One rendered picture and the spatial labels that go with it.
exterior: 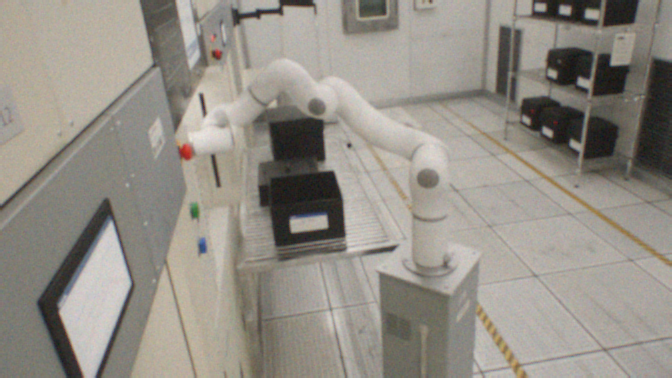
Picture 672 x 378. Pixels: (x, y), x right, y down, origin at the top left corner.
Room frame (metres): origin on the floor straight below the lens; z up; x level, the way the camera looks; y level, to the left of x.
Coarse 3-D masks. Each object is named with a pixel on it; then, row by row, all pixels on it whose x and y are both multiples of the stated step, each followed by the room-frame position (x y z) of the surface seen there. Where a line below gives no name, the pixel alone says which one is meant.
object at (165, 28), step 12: (192, 0) 1.78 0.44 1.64; (168, 12) 1.26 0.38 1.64; (156, 24) 1.08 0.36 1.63; (168, 24) 1.22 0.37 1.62; (156, 36) 1.06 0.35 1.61; (168, 36) 1.19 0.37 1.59; (168, 48) 1.16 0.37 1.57; (180, 48) 1.33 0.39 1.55; (168, 60) 1.13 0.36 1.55; (180, 60) 1.29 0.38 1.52; (168, 72) 1.10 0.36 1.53; (180, 72) 1.24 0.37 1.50; (168, 84) 1.07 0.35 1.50; (180, 144) 1.08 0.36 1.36; (192, 156) 1.18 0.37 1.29
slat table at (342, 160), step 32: (256, 160) 2.51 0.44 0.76; (352, 160) 2.39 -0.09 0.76; (256, 192) 2.08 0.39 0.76; (352, 192) 2.00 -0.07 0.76; (256, 224) 1.77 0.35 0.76; (352, 224) 1.70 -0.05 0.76; (384, 224) 1.68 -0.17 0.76; (256, 256) 1.52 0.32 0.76; (288, 256) 1.50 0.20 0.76; (320, 256) 1.49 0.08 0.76; (352, 256) 1.50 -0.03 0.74; (256, 352) 1.45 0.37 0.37
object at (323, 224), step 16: (288, 176) 1.85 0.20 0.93; (304, 176) 1.86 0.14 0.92; (320, 176) 1.86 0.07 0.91; (272, 192) 1.83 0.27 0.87; (288, 192) 1.85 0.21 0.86; (304, 192) 1.85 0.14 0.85; (320, 192) 1.86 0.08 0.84; (336, 192) 1.80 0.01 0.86; (272, 208) 1.57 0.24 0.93; (288, 208) 1.58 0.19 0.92; (304, 208) 1.58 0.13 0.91; (320, 208) 1.59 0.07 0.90; (336, 208) 1.60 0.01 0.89; (272, 224) 1.57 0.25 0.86; (288, 224) 1.58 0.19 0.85; (304, 224) 1.58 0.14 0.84; (320, 224) 1.59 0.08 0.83; (336, 224) 1.59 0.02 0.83; (288, 240) 1.58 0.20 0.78; (304, 240) 1.58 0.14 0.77; (320, 240) 1.59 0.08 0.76
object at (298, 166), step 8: (280, 160) 2.22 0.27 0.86; (288, 160) 2.21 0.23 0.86; (296, 160) 2.20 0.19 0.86; (304, 160) 2.19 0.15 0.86; (312, 160) 2.18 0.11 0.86; (264, 168) 2.13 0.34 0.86; (272, 168) 2.12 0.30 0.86; (280, 168) 2.11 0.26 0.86; (288, 168) 2.05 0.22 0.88; (296, 168) 2.10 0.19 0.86; (304, 168) 2.09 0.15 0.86; (312, 168) 2.08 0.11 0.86; (264, 176) 2.03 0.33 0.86; (272, 176) 2.02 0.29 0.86; (280, 176) 2.02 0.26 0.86; (264, 184) 1.94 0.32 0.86; (264, 192) 1.94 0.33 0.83; (264, 200) 1.93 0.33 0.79
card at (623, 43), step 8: (616, 32) 3.37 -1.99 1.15; (624, 32) 3.38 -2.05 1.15; (632, 32) 3.38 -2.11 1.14; (616, 40) 3.37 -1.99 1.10; (624, 40) 3.37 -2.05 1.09; (632, 40) 3.38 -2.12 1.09; (616, 48) 3.37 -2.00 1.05; (624, 48) 3.37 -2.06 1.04; (632, 48) 3.38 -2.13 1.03; (616, 56) 3.37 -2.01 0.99; (624, 56) 3.37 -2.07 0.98; (616, 64) 3.37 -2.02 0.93; (624, 64) 3.37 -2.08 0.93
